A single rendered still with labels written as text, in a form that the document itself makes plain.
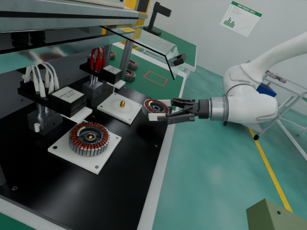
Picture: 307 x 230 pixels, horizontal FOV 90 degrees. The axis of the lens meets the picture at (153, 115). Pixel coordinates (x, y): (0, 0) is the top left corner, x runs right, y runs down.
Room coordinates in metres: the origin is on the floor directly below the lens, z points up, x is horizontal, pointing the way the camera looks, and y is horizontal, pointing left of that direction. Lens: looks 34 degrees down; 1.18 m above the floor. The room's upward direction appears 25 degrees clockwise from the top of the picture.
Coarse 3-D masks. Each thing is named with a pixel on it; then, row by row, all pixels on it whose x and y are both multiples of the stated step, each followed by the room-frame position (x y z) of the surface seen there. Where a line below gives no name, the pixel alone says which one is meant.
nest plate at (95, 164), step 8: (64, 136) 0.28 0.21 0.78; (112, 136) 0.36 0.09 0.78; (56, 144) 0.25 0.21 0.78; (64, 144) 0.26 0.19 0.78; (112, 144) 0.33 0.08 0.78; (56, 152) 0.23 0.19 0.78; (64, 152) 0.24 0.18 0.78; (72, 152) 0.25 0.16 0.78; (104, 152) 0.29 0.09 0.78; (72, 160) 0.23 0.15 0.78; (80, 160) 0.24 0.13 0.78; (88, 160) 0.25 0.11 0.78; (96, 160) 0.26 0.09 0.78; (104, 160) 0.27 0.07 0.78; (88, 168) 0.23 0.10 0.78; (96, 168) 0.23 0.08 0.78
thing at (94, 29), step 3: (84, 27) 0.49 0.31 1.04; (87, 27) 0.49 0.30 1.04; (90, 27) 0.49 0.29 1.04; (93, 27) 0.51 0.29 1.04; (96, 27) 0.52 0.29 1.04; (99, 27) 0.54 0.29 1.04; (84, 30) 0.49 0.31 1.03; (87, 30) 0.49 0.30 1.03; (90, 30) 0.49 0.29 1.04; (93, 30) 0.51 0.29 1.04; (96, 30) 0.53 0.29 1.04; (99, 30) 0.54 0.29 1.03; (90, 33) 0.49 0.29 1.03
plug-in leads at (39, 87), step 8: (48, 64) 0.31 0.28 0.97; (24, 80) 0.28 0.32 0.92; (40, 80) 0.27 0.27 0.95; (48, 80) 0.32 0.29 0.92; (56, 80) 0.32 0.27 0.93; (24, 88) 0.27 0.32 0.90; (40, 88) 0.27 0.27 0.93; (48, 88) 0.31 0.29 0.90; (56, 88) 0.32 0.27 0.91; (40, 96) 0.27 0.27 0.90
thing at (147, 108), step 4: (148, 100) 0.55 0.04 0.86; (152, 100) 0.57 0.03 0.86; (156, 100) 0.58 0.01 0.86; (144, 104) 0.52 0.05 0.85; (148, 104) 0.53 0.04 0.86; (152, 104) 0.56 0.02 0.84; (156, 104) 0.57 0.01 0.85; (160, 104) 0.57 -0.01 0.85; (164, 104) 0.58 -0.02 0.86; (144, 108) 0.50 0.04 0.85; (148, 108) 0.50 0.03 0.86; (152, 108) 0.53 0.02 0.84; (156, 108) 0.55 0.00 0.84; (160, 108) 0.57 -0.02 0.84; (164, 108) 0.55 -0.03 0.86; (168, 108) 0.57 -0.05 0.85; (144, 112) 0.50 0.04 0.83; (148, 112) 0.49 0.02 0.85; (152, 112) 0.49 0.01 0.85; (156, 112) 0.49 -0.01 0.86; (160, 112) 0.51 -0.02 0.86; (164, 112) 0.52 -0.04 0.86; (168, 112) 0.54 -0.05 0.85
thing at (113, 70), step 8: (88, 64) 0.54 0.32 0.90; (88, 72) 0.51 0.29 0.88; (96, 72) 0.51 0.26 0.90; (104, 72) 0.51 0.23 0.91; (112, 72) 0.52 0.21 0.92; (120, 72) 0.55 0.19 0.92; (96, 80) 0.56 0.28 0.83; (104, 80) 0.51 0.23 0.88; (112, 80) 0.51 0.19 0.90; (120, 80) 0.57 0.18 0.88
